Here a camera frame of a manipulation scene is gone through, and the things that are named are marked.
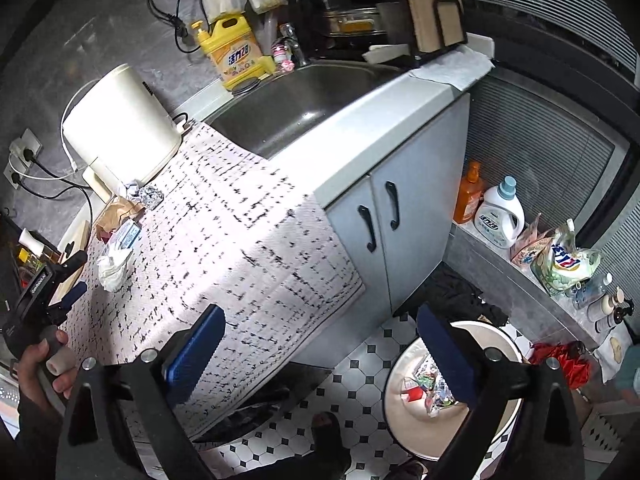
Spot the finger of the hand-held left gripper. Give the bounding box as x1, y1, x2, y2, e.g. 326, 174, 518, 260
49, 249, 88, 281
59, 281, 89, 307

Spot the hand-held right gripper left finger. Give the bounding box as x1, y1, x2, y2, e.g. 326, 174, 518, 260
55, 304, 226, 480

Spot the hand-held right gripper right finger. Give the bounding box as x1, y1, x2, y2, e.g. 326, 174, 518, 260
416, 305, 587, 480

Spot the white tissue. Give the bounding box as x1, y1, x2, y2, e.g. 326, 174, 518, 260
96, 247, 133, 292

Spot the colourful plastic wrapper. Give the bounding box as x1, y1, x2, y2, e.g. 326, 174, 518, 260
400, 355, 436, 406

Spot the blue and white packet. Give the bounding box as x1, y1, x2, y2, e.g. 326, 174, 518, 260
107, 219, 142, 252

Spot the brown paper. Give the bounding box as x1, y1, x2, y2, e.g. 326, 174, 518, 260
95, 194, 147, 235

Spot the beige waste bin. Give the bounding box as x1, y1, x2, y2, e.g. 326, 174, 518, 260
382, 320, 526, 461

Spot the person's left forearm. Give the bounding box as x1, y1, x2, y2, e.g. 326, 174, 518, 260
12, 395, 68, 480

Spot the person's left hand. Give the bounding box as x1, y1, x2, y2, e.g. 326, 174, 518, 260
10, 330, 81, 411

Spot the white-top oil spray bottle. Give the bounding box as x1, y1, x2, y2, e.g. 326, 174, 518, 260
19, 228, 46, 261

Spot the dark cloth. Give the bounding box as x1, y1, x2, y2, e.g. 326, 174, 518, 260
400, 265, 508, 331

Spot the front-load washing machine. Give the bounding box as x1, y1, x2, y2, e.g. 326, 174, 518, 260
192, 360, 333, 443

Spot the red bag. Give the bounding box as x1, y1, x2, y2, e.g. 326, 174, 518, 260
530, 341, 593, 391

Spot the white black-checked tablecloth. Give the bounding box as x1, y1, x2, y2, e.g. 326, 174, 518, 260
57, 122, 366, 441

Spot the pink refill pouch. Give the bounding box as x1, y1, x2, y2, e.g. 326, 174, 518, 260
510, 212, 551, 266

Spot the person's foot in black slipper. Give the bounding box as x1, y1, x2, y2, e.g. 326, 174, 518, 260
312, 412, 351, 471

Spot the green white refill pouch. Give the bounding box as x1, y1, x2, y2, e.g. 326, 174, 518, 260
530, 220, 603, 296

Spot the white laundry detergent bottle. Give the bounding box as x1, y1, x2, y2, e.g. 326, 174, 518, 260
472, 176, 526, 248

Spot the cream air fryer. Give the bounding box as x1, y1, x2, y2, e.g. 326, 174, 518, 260
61, 64, 183, 188

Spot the small clear bottle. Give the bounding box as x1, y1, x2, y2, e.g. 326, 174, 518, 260
572, 272, 613, 311

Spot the orange bottle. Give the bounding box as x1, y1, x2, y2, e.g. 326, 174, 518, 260
454, 161, 483, 225

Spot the white printed cloth bag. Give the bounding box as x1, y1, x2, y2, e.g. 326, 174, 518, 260
600, 330, 640, 376

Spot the small dark brown bottle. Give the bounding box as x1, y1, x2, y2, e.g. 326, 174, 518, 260
595, 300, 636, 335

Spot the grey sink cabinet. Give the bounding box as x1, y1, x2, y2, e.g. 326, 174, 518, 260
295, 92, 471, 371

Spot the yellow detergent bottle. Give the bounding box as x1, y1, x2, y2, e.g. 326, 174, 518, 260
192, 14, 266, 92

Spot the steel sink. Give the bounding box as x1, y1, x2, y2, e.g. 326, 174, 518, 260
205, 60, 406, 161

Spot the white paper towel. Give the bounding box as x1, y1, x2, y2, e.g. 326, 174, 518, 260
410, 47, 496, 88

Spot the small pink white bottle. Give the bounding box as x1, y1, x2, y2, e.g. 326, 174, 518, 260
271, 40, 296, 73

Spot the white rack drip spout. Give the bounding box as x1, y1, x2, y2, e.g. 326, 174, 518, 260
362, 45, 416, 63

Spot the steel faucet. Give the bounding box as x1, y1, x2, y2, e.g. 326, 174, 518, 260
279, 22, 308, 67

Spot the window with grey blinds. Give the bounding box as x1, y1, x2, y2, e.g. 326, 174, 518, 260
450, 0, 640, 261

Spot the steel pot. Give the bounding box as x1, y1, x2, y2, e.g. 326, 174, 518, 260
322, 5, 388, 36

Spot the wooden cutting board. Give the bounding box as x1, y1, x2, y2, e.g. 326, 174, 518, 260
397, 0, 463, 53

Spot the black power cable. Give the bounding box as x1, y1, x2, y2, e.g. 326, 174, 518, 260
22, 152, 66, 177
10, 175, 96, 226

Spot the white power cable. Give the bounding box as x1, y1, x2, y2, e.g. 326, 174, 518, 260
15, 77, 101, 182

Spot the grey wall socket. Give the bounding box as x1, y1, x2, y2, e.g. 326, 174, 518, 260
2, 154, 25, 190
10, 129, 43, 163

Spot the black cabinet handle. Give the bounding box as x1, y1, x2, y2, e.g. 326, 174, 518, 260
357, 205, 378, 253
384, 181, 401, 231

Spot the hanging black cable coil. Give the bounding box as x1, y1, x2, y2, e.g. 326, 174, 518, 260
147, 0, 203, 53

